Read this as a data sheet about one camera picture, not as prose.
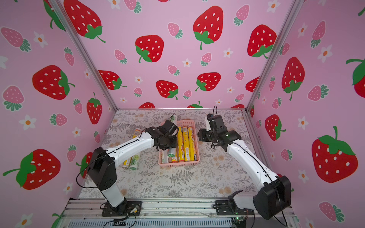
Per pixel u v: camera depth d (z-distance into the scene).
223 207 0.73
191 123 1.20
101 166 0.47
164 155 0.90
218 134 0.59
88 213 0.73
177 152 0.90
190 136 1.00
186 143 0.95
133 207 0.72
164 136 0.63
